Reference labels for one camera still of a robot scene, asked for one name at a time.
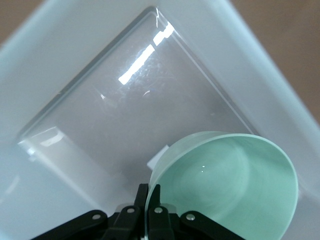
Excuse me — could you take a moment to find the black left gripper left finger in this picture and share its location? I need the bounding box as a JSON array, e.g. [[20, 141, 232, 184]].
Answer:
[[31, 183, 150, 240]]

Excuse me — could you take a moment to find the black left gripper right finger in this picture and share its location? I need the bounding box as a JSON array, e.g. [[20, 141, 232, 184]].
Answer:
[[146, 184, 241, 240]]

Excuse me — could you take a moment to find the mint green bowl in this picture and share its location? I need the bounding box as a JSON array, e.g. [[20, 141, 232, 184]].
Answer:
[[145, 131, 300, 240]]

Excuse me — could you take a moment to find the clear plastic bin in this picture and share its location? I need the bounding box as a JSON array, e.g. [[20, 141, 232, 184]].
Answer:
[[0, 0, 320, 240]]

